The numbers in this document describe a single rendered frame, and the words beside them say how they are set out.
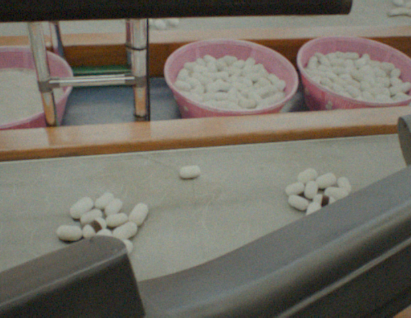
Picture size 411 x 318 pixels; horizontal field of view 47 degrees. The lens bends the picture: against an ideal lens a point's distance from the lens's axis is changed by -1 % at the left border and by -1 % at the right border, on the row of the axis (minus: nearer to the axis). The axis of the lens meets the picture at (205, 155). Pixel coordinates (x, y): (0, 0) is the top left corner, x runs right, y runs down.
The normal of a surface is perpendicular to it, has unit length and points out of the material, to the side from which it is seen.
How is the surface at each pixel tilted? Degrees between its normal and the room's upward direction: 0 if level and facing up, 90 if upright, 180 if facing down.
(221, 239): 0
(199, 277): 41
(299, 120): 0
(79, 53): 90
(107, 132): 0
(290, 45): 90
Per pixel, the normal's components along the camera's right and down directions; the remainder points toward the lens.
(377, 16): 0.07, -0.74
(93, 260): -0.26, -0.95
